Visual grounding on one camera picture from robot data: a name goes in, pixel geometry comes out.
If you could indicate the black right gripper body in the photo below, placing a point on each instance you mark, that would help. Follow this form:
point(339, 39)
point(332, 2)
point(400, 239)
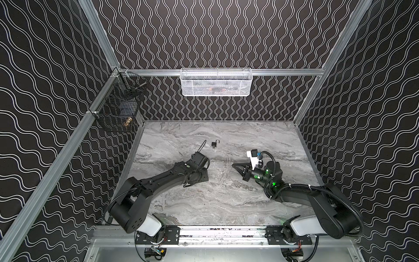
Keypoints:
point(248, 171)

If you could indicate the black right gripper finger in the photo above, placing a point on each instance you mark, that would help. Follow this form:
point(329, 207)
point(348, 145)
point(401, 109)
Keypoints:
point(246, 174)
point(243, 166)

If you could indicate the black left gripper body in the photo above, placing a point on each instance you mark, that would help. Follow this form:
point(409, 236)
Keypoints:
point(195, 177)

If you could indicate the small black padlock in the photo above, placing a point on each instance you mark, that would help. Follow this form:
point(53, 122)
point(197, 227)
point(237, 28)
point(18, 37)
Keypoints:
point(215, 143)

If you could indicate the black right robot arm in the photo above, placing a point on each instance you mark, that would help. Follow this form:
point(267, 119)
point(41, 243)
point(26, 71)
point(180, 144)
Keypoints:
point(334, 214)

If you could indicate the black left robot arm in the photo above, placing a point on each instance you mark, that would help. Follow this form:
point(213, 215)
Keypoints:
point(131, 205)

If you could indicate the aluminium back crossbar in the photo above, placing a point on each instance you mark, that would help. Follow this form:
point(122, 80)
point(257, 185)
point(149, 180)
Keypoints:
point(206, 71)

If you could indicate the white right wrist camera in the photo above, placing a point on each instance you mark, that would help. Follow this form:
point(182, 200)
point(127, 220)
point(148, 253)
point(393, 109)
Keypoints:
point(255, 159)

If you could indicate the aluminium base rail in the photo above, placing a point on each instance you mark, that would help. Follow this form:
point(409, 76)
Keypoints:
point(200, 236)

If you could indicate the white mesh wall basket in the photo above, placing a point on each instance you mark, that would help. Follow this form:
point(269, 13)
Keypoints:
point(216, 85)

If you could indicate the black wire wall basket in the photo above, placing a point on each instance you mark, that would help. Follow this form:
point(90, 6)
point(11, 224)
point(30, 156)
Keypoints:
point(118, 111)

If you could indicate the aluminium right corner post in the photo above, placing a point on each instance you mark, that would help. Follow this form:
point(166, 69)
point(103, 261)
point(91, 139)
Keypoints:
point(342, 41)

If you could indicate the aluminium left side rail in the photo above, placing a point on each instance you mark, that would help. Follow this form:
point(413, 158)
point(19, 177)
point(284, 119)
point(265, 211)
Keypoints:
point(27, 216)

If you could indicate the aluminium corner frame post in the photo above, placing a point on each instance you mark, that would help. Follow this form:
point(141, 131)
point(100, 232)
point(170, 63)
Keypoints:
point(100, 33)

